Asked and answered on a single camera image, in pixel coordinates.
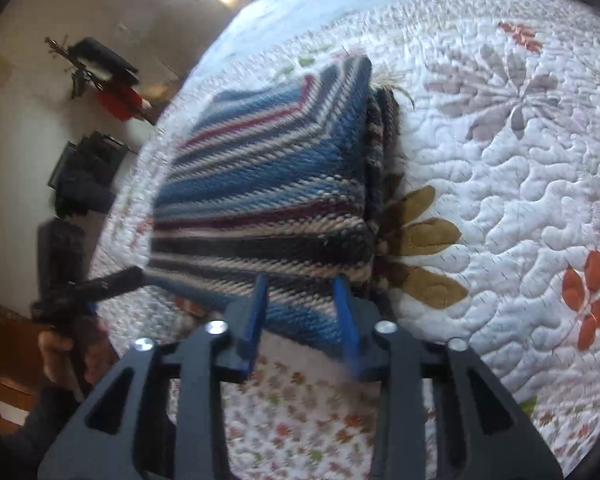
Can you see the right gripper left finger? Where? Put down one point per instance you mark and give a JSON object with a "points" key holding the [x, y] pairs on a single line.
{"points": [[158, 413]]}

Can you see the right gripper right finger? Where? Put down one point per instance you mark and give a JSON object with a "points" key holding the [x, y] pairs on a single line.
{"points": [[442, 411]]}

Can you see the blue striped knit sweater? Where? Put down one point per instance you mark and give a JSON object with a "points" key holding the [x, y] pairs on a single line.
{"points": [[286, 182]]}

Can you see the person's left forearm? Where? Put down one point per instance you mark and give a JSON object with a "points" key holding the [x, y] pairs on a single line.
{"points": [[22, 452]]}

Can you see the person's left hand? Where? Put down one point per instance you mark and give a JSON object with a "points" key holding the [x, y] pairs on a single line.
{"points": [[77, 365]]}

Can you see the dark bag on chair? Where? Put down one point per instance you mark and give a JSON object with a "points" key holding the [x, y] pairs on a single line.
{"points": [[84, 174]]}

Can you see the floral quilted bedspread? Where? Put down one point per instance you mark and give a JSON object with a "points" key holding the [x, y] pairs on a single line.
{"points": [[496, 180]]}

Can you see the red bag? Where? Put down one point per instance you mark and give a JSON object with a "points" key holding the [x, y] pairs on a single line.
{"points": [[122, 102]]}

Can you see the wall coat rack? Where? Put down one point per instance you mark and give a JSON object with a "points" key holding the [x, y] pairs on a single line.
{"points": [[93, 65]]}

